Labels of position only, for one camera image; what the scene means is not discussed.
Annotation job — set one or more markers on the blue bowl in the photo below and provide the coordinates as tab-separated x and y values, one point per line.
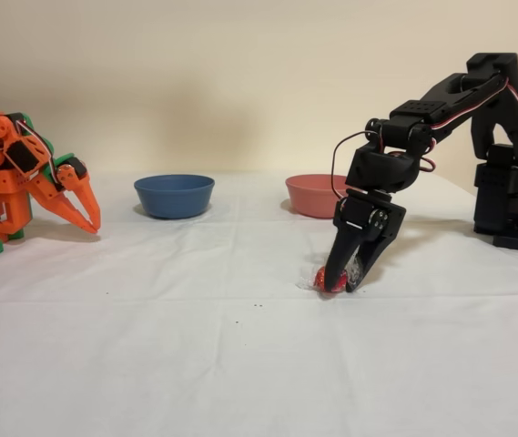
174	200

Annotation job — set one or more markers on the white tablecloth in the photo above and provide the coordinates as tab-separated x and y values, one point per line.
195	364

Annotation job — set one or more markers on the red white candy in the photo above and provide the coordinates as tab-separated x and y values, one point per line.
318	278

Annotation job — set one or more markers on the red bowl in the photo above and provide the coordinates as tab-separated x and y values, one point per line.
308	198

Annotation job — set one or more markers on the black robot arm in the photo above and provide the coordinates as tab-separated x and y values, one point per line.
495	200

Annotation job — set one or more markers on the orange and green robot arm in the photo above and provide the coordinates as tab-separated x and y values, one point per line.
8	182

